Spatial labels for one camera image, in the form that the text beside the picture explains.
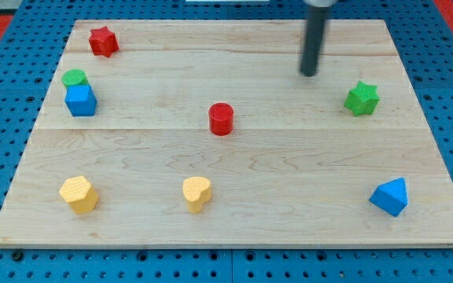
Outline silver metal rod mount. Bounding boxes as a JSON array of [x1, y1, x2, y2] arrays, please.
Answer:
[[304, 0, 337, 7]]

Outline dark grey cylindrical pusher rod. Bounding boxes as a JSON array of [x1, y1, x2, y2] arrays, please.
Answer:
[[300, 5, 330, 77]]

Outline green star block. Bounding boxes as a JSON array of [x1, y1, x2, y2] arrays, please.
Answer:
[[344, 81, 380, 116]]

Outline red star block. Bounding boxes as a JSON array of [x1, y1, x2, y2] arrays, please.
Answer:
[[89, 26, 120, 57]]

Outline red cylinder block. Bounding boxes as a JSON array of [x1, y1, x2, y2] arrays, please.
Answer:
[[208, 102, 234, 136]]

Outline blue triangle block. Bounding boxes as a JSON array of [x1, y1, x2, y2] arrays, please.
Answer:
[[369, 178, 408, 217]]

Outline light wooden board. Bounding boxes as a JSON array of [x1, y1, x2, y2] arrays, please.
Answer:
[[0, 20, 453, 249]]

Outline yellow heart block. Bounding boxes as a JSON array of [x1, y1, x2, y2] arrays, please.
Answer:
[[182, 176, 212, 214]]

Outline blue cube block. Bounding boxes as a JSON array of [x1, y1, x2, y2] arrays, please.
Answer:
[[64, 85, 97, 117]]

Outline green cylinder block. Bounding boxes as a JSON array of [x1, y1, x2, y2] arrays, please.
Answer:
[[61, 68, 89, 88]]

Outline yellow hexagon block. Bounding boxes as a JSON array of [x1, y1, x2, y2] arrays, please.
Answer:
[[59, 176, 99, 215]]

